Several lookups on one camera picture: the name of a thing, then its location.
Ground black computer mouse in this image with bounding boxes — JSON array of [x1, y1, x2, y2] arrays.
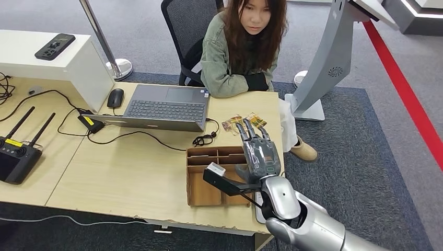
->
[[107, 88, 125, 109]]

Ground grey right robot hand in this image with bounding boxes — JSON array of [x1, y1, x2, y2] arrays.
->
[[235, 118, 282, 184]]

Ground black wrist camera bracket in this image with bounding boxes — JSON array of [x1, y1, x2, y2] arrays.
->
[[203, 168, 263, 209]]

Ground black remote controller with antennas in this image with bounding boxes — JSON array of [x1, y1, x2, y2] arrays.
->
[[0, 106, 56, 185]]

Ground black smartphone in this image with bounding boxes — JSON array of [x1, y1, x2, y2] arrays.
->
[[34, 33, 76, 61]]

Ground white cabinet box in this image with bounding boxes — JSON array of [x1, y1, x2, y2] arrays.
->
[[0, 29, 115, 113]]

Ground dark grey rug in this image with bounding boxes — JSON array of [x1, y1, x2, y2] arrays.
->
[[0, 72, 433, 251]]

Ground wooden compartment organizer box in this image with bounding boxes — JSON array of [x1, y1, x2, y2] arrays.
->
[[185, 145, 253, 208]]

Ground white cable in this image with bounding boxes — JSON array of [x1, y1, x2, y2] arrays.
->
[[0, 214, 149, 227]]

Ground grey kiosk stand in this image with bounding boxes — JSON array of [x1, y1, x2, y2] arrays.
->
[[284, 0, 399, 122]]

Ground tan boot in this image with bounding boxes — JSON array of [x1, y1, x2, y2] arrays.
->
[[290, 135, 318, 163]]

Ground white round base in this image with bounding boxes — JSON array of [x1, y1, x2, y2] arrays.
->
[[293, 70, 309, 89]]

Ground black cable bundle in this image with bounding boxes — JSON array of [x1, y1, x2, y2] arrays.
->
[[0, 72, 16, 106]]

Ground grey laptop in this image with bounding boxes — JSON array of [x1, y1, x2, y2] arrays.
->
[[81, 84, 211, 133]]

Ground chrome stanchion pole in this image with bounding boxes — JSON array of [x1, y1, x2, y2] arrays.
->
[[78, 0, 134, 82]]

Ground black laptop charger cable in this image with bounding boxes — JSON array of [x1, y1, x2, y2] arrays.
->
[[86, 118, 221, 152]]

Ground black power cord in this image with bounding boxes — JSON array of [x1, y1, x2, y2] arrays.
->
[[0, 89, 94, 138]]

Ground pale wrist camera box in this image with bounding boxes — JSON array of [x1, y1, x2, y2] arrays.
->
[[206, 162, 226, 178]]

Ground white grey display platform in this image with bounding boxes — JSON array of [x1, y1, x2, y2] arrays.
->
[[380, 0, 443, 37]]

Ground black office chair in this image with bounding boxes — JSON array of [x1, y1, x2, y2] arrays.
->
[[160, 0, 225, 87]]

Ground black power adapter yellow label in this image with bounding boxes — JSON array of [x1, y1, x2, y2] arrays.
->
[[77, 110, 106, 134]]

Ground gold ID card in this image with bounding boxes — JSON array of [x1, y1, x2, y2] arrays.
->
[[246, 112, 268, 130]]

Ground person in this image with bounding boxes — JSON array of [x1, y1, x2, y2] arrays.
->
[[200, 0, 318, 163]]

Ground gold patterned key card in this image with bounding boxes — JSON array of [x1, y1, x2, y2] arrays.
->
[[228, 115, 247, 136]]

